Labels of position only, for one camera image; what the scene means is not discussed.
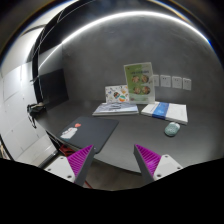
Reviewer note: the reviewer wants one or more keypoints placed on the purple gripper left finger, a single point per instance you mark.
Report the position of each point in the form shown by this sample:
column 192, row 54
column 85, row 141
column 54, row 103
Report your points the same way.
column 72, row 165

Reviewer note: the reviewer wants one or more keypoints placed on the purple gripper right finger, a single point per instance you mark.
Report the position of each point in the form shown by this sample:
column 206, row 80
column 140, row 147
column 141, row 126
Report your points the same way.
column 154, row 166

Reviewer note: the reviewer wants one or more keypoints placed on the black mouse pad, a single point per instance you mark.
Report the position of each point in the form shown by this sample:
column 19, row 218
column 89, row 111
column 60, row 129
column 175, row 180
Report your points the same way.
column 85, row 131

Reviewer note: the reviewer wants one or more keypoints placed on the light green computer mouse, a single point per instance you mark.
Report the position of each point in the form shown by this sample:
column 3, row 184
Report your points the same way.
column 172, row 129

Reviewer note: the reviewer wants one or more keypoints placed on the white and blue book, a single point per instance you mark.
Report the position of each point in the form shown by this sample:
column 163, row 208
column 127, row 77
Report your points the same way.
column 167, row 111

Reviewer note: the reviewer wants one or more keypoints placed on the grey magazine lying flat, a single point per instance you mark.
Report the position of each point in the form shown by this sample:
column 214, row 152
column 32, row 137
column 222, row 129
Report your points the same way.
column 106, row 109

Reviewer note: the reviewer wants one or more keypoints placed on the small colourful standing card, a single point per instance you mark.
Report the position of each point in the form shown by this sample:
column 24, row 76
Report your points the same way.
column 116, row 94

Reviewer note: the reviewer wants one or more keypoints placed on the green standing brochure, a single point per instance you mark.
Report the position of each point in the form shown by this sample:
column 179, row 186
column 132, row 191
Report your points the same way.
column 140, row 83

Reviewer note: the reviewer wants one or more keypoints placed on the black monitor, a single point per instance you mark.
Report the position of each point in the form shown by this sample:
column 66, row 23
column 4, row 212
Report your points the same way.
column 52, row 87

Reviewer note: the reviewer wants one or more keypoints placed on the white wall socket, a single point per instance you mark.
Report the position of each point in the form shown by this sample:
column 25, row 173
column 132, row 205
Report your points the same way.
column 156, row 80
column 187, row 84
column 165, row 81
column 177, row 82

